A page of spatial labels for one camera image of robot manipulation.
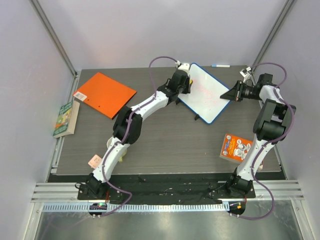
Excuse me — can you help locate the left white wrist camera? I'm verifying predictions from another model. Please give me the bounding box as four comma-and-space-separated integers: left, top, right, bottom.
175, 60, 190, 75

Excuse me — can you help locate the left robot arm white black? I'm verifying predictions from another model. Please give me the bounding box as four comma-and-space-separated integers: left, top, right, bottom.
85, 68, 191, 200

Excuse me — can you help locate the green cover book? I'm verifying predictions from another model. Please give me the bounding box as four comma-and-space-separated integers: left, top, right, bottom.
53, 100, 80, 138

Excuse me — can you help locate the slotted cable duct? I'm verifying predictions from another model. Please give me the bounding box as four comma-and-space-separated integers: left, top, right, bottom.
42, 202, 230, 213

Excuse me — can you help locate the blue white marker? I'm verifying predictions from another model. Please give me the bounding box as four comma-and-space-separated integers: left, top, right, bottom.
211, 64, 231, 68

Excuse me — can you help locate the blue framed whiteboard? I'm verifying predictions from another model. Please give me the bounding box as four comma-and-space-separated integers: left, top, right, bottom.
178, 63, 230, 124

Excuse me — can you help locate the pink power adapter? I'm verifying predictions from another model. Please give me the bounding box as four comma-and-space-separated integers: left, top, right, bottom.
88, 154, 102, 169

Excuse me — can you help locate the orange cover book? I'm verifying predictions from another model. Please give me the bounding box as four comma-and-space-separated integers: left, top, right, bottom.
219, 133, 253, 164

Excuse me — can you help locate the black whiteboard clip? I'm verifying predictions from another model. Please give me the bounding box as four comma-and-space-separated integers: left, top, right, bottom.
194, 114, 200, 121

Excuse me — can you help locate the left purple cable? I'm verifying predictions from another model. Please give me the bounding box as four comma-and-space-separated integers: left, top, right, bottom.
98, 56, 181, 218

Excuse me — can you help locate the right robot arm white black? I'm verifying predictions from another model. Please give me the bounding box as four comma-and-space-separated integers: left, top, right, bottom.
220, 73, 296, 198

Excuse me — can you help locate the orange folder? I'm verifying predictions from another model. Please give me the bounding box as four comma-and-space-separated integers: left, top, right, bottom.
73, 72, 137, 119

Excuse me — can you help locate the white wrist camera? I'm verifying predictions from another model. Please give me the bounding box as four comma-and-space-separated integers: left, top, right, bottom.
175, 60, 190, 75
239, 66, 253, 84

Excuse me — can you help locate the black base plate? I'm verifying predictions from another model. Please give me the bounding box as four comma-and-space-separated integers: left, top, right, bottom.
74, 173, 256, 205

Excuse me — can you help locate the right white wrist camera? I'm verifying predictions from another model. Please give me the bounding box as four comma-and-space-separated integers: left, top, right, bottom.
239, 66, 253, 84

